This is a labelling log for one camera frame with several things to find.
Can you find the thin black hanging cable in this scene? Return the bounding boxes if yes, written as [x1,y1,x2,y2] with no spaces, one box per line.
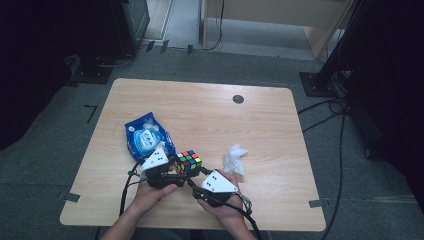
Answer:
[203,0,225,52]

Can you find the dark glass-fronted cabinet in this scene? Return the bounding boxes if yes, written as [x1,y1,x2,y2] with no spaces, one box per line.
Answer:
[109,0,151,58]

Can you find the left hand-held gripper cable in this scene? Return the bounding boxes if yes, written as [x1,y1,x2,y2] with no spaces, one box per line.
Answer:
[118,161,149,218]

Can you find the person's legs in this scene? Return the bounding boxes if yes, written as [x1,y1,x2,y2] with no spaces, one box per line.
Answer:
[129,227,234,240]

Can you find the person's right hand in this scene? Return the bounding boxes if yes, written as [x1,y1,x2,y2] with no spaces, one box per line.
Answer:
[197,169,250,231]

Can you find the pale floor tape strip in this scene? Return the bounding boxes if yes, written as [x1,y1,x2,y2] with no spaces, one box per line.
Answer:
[362,194,418,203]

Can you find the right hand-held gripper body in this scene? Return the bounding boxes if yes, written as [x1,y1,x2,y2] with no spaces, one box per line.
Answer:
[191,169,239,208]

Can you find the multicoloured puzzle cube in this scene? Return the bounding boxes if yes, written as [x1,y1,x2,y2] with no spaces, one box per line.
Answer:
[173,149,203,176]

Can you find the long black floor cable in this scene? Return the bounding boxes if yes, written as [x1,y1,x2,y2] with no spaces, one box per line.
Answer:
[321,111,348,240]

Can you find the person's left hand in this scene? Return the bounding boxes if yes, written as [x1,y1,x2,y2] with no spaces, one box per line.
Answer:
[128,181,179,217]

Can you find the right hand-held gripper cable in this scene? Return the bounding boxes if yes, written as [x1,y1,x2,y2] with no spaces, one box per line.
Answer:
[219,193,263,240]

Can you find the blue wet wipes pack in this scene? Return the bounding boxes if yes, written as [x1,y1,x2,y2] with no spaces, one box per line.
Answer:
[124,111,178,164]

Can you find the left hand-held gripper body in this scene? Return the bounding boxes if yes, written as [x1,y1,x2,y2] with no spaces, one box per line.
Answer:
[139,146,188,190]

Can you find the dark curtain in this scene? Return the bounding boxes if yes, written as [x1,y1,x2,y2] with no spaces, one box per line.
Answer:
[343,0,424,216]
[0,0,121,153]

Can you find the black cable by stand base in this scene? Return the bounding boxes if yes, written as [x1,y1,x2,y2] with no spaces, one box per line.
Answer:
[96,49,138,70]

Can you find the light wooden cabinet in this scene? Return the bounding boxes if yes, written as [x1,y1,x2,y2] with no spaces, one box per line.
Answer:
[199,0,354,60]

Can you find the black floor tape corner mark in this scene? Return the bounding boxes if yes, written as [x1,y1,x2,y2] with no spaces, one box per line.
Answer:
[83,104,98,124]

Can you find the black metal stand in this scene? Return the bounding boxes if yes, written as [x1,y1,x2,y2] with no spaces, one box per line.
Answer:
[298,0,371,99]

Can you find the hand-held gripper cable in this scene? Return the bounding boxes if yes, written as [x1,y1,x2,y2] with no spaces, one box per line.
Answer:
[118,161,149,218]
[219,193,263,240]

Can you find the black flat stand base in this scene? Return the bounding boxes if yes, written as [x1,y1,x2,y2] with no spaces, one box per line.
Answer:
[68,53,114,88]

